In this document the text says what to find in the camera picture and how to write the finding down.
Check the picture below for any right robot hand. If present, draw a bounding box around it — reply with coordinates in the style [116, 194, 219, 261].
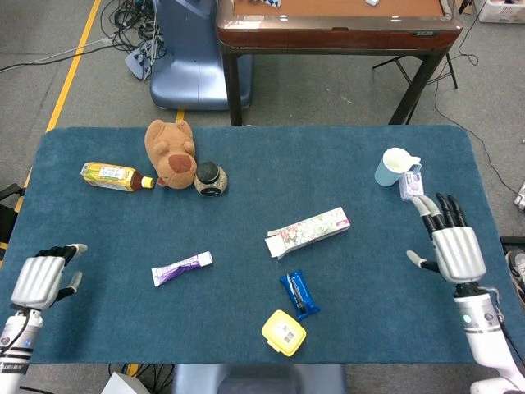
[405, 191, 488, 286]

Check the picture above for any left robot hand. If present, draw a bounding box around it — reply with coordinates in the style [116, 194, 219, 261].
[10, 243, 89, 311]

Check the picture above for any purple white toothpaste tube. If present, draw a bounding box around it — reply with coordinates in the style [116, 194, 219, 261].
[151, 250, 214, 287]

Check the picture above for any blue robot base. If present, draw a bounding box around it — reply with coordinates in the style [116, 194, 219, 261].
[149, 0, 253, 111]

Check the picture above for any floral toothpaste carton box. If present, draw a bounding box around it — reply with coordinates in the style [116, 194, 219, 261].
[264, 207, 352, 262]

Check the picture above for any grey sneaker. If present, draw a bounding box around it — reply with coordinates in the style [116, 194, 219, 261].
[504, 250, 525, 309]

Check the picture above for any purple tissue pack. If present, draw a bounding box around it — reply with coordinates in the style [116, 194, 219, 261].
[399, 171, 425, 202]

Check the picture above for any light blue plastic mug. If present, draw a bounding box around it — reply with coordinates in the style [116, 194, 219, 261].
[373, 147, 422, 188]

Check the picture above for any tea bottle yellow label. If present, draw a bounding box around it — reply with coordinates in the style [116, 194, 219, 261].
[80, 162, 156, 193]

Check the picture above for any blue cookie package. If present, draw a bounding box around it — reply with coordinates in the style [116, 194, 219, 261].
[279, 269, 322, 323]

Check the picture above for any brown plush toy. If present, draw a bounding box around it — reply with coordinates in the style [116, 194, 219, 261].
[144, 119, 197, 190]

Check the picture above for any yellow lidded plastic container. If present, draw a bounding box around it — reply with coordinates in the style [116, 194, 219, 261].
[261, 309, 308, 358]

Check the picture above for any glass jar black lid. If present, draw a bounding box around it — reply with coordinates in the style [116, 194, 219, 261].
[193, 161, 229, 197]

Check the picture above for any blue felt table cloth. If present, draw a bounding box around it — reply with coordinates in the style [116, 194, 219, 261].
[0, 125, 514, 365]

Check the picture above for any blue grey robot torso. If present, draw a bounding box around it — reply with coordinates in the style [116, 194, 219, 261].
[171, 363, 348, 394]

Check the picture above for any blue power strip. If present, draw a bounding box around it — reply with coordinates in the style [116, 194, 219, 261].
[125, 40, 165, 79]

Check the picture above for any white storage box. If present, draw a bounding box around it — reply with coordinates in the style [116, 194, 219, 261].
[477, 0, 525, 24]

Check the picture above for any brown mahjong table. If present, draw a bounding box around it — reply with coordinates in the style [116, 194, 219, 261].
[216, 0, 464, 126]

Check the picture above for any black cable tangle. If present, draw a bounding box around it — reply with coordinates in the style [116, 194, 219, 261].
[100, 0, 165, 54]

